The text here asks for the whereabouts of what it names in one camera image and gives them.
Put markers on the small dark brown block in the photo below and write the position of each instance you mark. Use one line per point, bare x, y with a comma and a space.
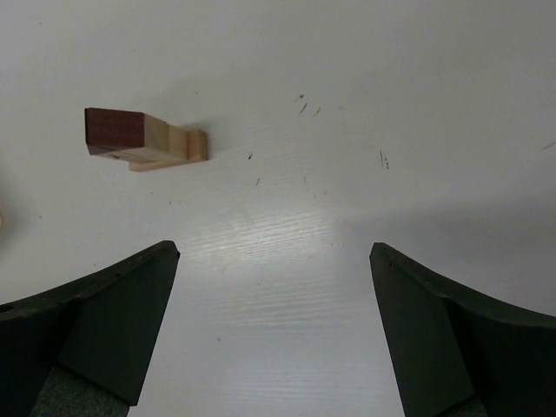
109, 130

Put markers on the light wood cube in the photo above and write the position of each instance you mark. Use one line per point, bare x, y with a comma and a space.
178, 144

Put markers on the notched light wood block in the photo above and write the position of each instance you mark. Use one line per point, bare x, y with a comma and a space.
145, 141

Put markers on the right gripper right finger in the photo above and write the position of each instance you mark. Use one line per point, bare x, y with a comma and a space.
458, 352

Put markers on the long light wood block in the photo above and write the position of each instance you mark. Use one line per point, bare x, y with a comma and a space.
198, 151

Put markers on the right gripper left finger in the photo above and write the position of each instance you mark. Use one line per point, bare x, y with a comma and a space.
84, 348

